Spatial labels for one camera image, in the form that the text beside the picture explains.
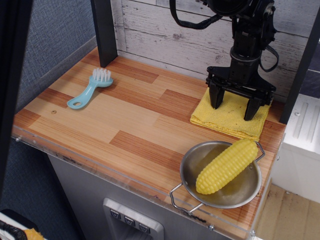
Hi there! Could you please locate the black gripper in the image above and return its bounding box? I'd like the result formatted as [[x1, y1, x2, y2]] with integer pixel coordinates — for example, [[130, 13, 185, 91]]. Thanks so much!
[[206, 53, 276, 121]]

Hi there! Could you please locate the yellow cloth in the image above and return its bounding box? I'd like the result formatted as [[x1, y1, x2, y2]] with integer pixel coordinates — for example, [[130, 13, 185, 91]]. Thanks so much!
[[190, 89, 270, 141]]

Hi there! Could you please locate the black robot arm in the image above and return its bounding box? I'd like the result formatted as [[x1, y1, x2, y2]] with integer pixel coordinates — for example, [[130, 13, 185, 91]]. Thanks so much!
[[205, 0, 278, 121]]

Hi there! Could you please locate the light blue dish brush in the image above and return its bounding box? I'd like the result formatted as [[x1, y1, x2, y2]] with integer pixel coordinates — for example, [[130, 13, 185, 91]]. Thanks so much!
[[67, 68, 113, 110]]

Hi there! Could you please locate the yellow plastic corn cob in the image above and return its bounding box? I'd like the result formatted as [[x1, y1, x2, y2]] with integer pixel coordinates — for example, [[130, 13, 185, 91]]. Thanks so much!
[[195, 139, 259, 195]]

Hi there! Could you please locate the small metal pot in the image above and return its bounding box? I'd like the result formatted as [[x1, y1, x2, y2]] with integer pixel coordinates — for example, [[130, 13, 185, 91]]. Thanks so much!
[[169, 139, 265, 214]]

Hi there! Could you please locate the white toy sink unit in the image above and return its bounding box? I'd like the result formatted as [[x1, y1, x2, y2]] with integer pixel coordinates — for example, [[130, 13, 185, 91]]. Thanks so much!
[[270, 94, 320, 203]]

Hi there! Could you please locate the clear acrylic edge guard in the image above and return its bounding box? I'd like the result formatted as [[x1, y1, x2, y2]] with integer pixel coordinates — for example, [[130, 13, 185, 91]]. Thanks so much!
[[12, 39, 285, 240]]

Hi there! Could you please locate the grey toy fridge cabinet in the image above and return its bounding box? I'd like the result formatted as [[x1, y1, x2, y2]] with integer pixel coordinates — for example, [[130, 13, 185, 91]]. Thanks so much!
[[49, 156, 249, 240]]

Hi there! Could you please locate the yellow black object bottom left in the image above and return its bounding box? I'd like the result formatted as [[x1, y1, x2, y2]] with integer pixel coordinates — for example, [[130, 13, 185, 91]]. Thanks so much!
[[0, 220, 45, 240]]

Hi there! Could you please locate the black right vertical post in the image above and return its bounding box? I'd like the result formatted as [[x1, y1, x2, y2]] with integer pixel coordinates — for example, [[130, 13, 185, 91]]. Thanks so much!
[[279, 10, 320, 124]]

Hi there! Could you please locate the black vertical post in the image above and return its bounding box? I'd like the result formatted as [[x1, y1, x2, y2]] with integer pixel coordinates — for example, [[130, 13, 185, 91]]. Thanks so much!
[[279, 10, 320, 124], [90, 0, 118, 68]]

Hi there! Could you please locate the black left vertical post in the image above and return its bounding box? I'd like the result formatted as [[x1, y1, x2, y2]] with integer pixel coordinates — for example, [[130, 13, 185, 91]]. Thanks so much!
[[90, 0, 118, 68]]

